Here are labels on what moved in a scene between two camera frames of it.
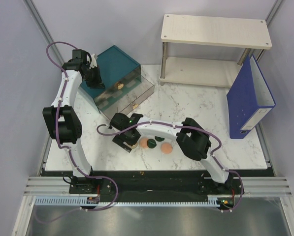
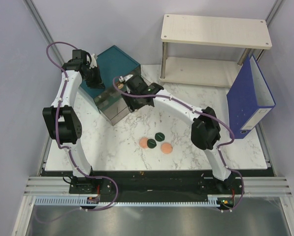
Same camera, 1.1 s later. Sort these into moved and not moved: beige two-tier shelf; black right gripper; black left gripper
Moved: black right gripper
Not moved: black left gripper; beige two-tier shelf
